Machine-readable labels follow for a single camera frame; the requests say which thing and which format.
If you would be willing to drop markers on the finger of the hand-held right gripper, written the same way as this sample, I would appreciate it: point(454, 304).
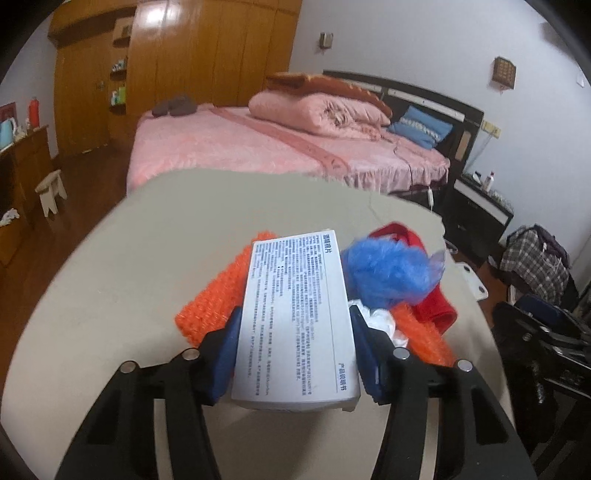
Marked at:
point(549, 313)

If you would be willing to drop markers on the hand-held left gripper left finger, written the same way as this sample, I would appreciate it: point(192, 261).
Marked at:
point(226, 350)

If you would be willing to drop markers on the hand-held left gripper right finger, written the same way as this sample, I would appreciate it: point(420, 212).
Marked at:
point(365, 353)

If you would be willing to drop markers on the white printed paper box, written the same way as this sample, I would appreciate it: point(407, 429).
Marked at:
point(295, 314)

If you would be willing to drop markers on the white crumpled cloth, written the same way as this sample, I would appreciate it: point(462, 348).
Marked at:
point(9, 217)
point(383, 323)

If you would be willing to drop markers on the plaid cloth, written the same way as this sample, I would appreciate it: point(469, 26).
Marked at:
point(531, 267)

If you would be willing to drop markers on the orange mesh sponge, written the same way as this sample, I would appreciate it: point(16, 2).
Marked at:
point(212, 295)
point(422, 334)

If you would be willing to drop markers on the dark purple garment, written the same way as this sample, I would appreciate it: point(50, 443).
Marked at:
point(551, 242)

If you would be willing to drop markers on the red cloth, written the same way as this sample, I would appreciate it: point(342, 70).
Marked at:
point(431, 304)

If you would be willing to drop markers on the blue plastic bag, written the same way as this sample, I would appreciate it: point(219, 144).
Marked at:
point(388, 272)

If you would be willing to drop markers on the black white nightstand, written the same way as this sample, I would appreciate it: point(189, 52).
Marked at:
point(475, 221)

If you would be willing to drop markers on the white bottle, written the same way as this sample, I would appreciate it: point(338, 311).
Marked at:
point(488, 182)

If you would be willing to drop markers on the pink bedspread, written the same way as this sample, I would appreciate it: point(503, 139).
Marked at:
point(221, 143)

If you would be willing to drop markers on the dark wooden bed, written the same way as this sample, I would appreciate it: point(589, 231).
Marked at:
point(461, 120)

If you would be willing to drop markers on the blue pillow with white band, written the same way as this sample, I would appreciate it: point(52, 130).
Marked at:
point(420, 127)

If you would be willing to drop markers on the small white stool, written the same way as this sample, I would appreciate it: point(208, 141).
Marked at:
point(51, 191)

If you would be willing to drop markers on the folded pink quilt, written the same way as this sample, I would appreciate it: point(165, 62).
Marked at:
point(304, 113)

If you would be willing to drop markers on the dark grey cloth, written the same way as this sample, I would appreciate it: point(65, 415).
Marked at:
point(175, 106)

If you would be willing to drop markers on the wooden side cabinet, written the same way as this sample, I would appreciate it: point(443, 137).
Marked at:
point(27, 184)

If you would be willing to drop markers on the brown patterned blanket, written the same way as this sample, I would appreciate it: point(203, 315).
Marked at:
point(332, 85)

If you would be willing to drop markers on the green bottle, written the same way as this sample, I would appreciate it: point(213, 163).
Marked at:
point(120, 96)

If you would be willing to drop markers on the wooden wardrobe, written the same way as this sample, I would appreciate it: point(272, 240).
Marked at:
point(207, 55)

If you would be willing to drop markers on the small shelf bottles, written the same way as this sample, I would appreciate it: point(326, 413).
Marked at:
point(119, 65)

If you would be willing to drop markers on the red thermos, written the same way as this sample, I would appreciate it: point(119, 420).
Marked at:
point(33, 112)

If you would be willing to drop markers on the light blue kettle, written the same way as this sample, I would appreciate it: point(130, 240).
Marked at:
point(8, 134)

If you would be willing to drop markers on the wall outlet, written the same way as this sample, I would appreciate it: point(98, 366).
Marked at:
point(491, 129)

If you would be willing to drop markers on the white wall switch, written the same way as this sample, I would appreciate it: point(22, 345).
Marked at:
point(584, 82)

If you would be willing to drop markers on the brown wall lamp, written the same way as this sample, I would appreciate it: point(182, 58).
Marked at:
point(504, 72)

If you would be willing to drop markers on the small wall box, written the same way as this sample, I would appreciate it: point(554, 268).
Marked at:
point(327, 39)

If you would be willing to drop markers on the red picture frame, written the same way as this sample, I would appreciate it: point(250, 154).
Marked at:
point(8, 112)

